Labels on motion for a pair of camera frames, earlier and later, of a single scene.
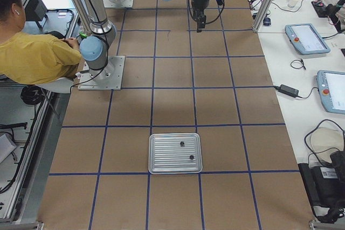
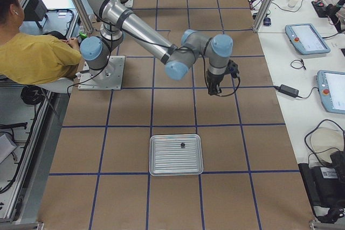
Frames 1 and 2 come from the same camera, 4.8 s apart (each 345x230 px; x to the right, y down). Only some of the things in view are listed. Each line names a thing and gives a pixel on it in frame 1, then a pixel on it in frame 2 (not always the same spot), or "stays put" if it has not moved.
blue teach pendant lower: (331, 86) stays put
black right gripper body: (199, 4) to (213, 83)
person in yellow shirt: (28, 57) stays put
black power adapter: (289, 90) stays put
